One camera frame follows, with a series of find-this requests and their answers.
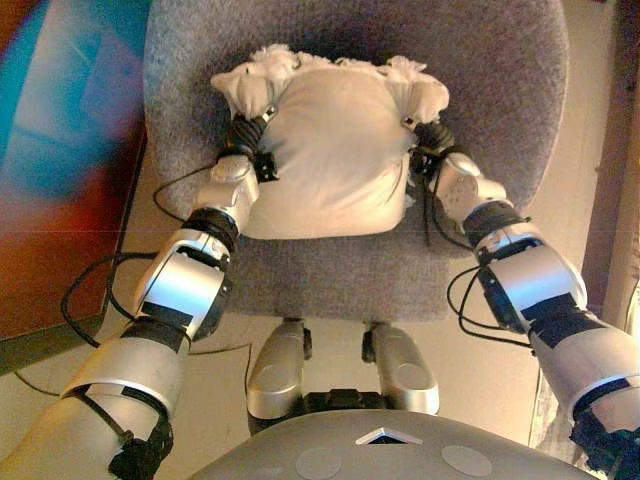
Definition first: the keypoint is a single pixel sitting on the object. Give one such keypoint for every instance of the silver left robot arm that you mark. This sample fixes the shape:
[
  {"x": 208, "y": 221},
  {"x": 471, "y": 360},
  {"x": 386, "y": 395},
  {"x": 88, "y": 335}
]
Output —
[{"x": 180, "y": 285}]

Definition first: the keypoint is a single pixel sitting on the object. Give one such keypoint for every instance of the dark window curtain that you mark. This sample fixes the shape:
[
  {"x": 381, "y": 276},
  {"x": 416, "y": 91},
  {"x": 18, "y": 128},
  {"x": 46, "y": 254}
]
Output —
[{"x": 625, "y": 100}]

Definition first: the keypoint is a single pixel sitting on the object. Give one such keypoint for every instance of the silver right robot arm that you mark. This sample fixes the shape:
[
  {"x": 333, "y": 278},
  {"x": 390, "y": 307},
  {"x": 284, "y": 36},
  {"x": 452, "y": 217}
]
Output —
[{"x": 530, "y": 280}]

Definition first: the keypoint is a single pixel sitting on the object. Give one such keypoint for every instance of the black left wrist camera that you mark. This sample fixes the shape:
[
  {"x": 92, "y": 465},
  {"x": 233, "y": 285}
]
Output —
[{"x": 266, "y": 167}]

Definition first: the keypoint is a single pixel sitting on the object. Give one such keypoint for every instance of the grey fabric sofa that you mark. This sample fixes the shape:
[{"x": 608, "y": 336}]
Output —
[{"x": 350, "y": 280}]

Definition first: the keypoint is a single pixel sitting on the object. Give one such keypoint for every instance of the colourful rug with dark border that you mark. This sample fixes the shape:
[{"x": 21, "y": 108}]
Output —
[{"x": 60, "y": 150}]

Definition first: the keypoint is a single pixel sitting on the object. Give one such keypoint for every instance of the grey robot torso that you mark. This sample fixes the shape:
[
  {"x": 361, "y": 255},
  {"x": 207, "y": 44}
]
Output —
[{"x": 380, "y": 460}]

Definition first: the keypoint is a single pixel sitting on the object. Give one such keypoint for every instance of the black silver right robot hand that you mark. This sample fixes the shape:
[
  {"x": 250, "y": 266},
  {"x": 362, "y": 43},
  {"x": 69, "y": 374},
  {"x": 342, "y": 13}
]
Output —
[{"x": 434, "y": 136}]

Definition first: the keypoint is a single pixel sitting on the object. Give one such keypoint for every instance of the white silver left robot leg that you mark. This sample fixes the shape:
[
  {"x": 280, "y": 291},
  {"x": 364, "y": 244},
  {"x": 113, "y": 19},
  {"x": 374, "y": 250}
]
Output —
[{"x": 275, "y": 370}]

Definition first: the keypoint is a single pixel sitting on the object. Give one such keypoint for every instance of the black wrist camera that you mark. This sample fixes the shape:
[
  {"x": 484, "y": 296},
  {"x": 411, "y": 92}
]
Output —
[
  {"x": 424, "y": 161},
  {"x": 266, "y": 167}
]

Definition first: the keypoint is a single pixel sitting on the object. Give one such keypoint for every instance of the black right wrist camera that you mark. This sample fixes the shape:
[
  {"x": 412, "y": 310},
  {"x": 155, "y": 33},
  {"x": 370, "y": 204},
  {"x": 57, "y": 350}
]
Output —
[{"x": 424, "y": 161}]

